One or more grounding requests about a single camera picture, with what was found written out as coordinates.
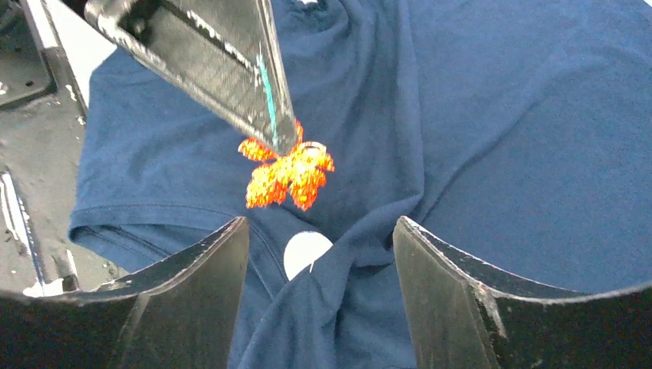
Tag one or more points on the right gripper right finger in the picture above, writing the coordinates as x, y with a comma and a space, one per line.
465, 313

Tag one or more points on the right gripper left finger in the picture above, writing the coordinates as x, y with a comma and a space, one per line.
177, 313

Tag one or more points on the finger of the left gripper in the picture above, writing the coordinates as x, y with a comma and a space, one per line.
224, 54

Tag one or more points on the orange flower brooch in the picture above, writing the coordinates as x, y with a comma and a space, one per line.
300, 174

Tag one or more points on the navy blue t-shirt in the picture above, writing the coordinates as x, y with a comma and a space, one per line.
517, 131

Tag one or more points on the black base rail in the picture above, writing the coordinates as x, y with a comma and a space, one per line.
43, 111

